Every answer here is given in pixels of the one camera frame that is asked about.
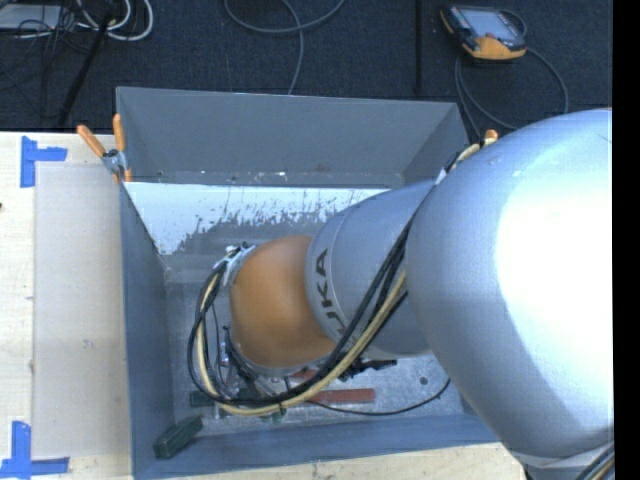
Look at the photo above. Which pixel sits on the red-brown flat block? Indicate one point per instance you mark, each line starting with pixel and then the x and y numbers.
pixel 350 396

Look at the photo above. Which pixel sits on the dark green flat block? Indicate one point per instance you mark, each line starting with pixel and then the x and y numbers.
pixel 177 436

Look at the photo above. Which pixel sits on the grey metal bin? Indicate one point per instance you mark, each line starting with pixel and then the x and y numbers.
pixel 280 138

